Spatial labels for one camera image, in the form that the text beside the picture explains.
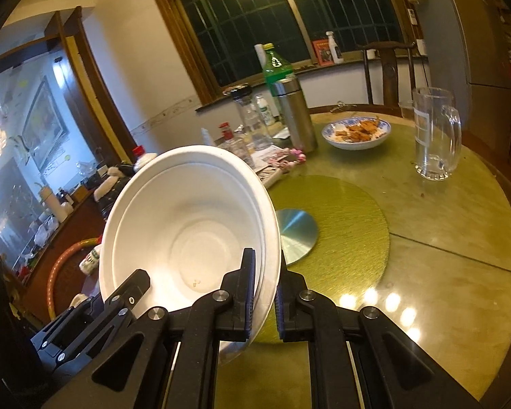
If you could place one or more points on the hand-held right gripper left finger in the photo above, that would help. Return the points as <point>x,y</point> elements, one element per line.
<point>249,294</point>

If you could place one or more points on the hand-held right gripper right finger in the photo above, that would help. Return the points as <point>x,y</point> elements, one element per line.
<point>281,306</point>

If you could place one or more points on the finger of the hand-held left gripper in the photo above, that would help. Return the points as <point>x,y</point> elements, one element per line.
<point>132,285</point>

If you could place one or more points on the white disposable bowl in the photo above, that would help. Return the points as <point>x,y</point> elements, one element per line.
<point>187,221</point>
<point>196,154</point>

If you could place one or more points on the white milk bottle green label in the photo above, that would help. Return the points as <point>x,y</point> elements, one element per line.
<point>89,260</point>

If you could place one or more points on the orange hula hoop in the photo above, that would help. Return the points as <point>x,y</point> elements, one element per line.
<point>64,260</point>

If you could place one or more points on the silver turntable disc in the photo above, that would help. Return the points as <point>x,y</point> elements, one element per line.
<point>300,234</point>

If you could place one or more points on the wooden sideboard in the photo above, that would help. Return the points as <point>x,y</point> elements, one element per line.
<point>74,221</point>

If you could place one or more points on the dark jacket with fur collar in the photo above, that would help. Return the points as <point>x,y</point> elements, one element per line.
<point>106,191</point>

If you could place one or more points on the green round table mat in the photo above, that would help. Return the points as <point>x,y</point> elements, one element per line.
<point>345,230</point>

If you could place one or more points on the white thermos flask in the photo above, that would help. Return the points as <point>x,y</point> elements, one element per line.
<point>54,206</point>

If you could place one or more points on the small clear red-capped bottle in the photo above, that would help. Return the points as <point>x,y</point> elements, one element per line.
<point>225,130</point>

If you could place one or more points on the clear bottle with black lid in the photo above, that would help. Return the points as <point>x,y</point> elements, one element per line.
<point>249,119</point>

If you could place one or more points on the stainless steel thermos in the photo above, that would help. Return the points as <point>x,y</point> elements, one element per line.
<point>296,119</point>

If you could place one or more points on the small white green-label bottle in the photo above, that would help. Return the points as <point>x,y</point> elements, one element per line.
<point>265,113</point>

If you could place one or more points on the patterned plate of fried food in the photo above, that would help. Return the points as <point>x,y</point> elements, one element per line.
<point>357,134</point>

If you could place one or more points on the clear glass mug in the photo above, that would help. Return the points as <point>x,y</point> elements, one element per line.
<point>430,145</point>

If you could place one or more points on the green plastic bottle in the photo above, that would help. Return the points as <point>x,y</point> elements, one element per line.
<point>276,66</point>

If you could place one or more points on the small drinking glass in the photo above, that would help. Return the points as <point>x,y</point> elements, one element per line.
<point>405,110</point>

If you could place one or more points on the white paper roll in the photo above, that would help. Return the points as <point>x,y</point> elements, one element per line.
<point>259,57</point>

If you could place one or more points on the red box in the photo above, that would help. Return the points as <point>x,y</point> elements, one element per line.
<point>322,53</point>

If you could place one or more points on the dark wooden chair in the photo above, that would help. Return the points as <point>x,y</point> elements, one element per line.
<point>389,72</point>

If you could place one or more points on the white spray bottle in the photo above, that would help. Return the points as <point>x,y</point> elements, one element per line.
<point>334,49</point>

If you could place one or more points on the wooden framed window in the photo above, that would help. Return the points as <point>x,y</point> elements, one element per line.
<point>238,21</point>

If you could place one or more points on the grey refrigerator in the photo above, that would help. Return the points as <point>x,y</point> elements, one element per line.
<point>472,42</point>

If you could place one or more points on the framed wall painting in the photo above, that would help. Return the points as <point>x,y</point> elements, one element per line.
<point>42,128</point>

